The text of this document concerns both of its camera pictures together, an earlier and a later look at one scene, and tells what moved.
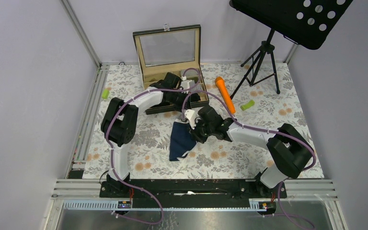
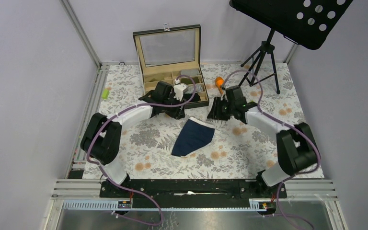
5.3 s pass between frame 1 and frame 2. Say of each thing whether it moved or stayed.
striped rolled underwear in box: stayed
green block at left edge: stayed
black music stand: stayed
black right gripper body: moved
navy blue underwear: moved
